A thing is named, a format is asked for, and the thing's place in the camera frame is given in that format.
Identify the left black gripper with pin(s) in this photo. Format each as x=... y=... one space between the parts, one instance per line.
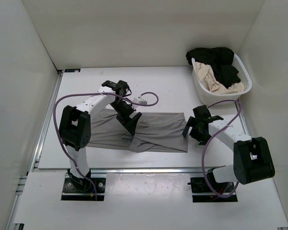
x=129 y=124

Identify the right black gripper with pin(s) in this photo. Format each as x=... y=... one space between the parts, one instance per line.
x=202 y=139

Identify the grey trousers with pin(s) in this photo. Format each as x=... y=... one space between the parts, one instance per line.
x=155 y=132

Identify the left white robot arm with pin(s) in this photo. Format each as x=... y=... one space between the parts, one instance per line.
x=75 y=127

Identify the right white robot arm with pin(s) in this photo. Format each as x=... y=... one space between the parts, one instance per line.
x=252 y=159

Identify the beige trousers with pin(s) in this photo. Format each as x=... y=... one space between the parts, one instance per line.
x=206 y=77

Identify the black trousers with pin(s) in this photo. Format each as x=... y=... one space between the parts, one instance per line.
x=220 y=59

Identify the white laundry basket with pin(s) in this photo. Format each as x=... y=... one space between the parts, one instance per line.
x=208 y=98

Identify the black label sticker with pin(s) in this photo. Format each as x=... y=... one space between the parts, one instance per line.
x=72 y=70

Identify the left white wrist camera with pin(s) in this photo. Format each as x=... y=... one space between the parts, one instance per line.
x=139 y=101

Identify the right aluminium rail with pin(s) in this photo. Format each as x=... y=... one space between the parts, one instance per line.
x=242 y=118

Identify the aluminium rail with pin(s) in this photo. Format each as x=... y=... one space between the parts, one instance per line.
x=242 y=118
x=190 y=170
x=44 y=128

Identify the front aluminium rail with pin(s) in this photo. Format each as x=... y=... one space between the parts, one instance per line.
x=190 y=170

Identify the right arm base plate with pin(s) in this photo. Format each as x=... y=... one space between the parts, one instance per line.
x=201 y=193

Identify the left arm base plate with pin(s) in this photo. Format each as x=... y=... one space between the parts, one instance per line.
x=73 y=192

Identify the left aluminium rail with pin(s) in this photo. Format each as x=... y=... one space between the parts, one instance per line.
x=44 y=128

